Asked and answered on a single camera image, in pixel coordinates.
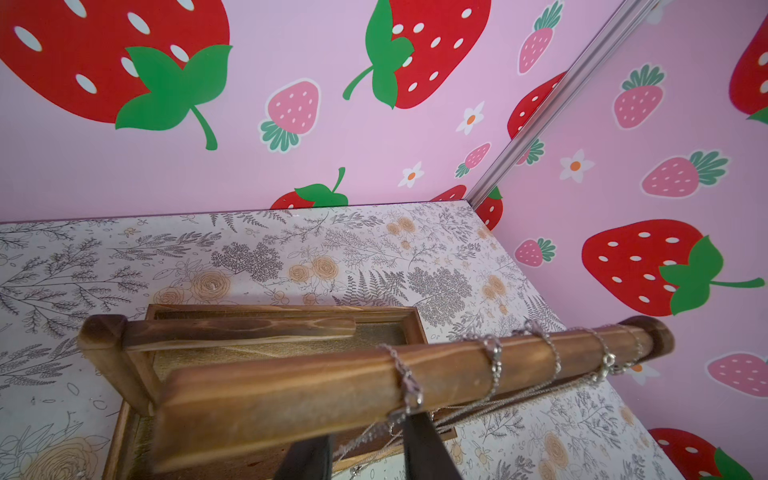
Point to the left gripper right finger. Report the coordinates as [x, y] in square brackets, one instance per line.
[425, 455]

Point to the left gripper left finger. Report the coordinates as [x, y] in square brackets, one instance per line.
[310, 459]

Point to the wooden jewelry display stand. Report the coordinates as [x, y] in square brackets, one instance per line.
[223, 392]

